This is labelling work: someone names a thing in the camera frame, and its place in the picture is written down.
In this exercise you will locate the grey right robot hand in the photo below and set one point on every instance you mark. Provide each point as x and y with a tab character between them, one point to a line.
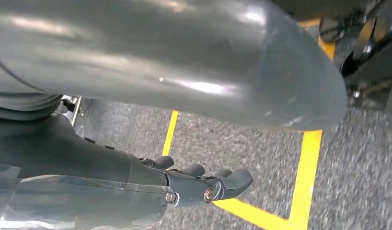
151	57

